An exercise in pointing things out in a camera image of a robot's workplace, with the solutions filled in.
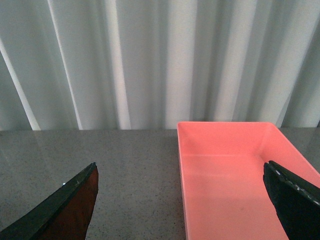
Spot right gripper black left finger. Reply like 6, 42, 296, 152
0, 162, 99, 240

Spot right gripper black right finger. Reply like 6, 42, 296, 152
263, 160, 320, 240

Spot pink plastic tray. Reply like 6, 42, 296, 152
177, 121, 320, 240

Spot white pleated curtain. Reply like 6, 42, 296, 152
0, 0, 320, 131

